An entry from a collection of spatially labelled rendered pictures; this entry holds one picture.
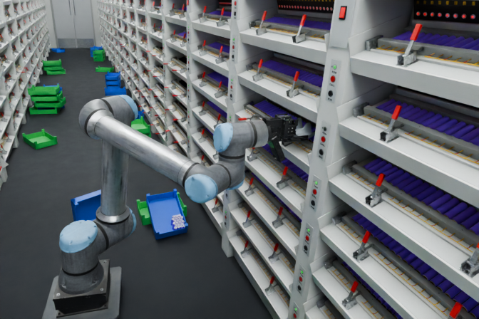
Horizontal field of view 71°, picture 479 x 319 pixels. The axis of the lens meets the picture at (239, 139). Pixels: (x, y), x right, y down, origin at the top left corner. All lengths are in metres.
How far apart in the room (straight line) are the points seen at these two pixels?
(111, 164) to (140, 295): 0.72
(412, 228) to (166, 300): 1.29
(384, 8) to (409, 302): 0.76
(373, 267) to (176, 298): 1.09
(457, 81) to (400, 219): 0.37
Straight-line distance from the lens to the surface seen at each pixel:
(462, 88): 0.78
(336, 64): 1.00
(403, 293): 1.04
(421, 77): 0.83
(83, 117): 1.31
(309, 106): 1.12
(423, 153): 0.87
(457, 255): 0.90
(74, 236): 1.62
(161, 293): 1.90
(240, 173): 1.10
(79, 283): 1.72
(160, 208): 2.33
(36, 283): 2.12
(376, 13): 1.01
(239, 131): 1.06
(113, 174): 1.54
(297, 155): 1.20
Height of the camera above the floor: 1.37
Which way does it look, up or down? 22 degrees down
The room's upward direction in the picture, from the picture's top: 3 degrees clockwise
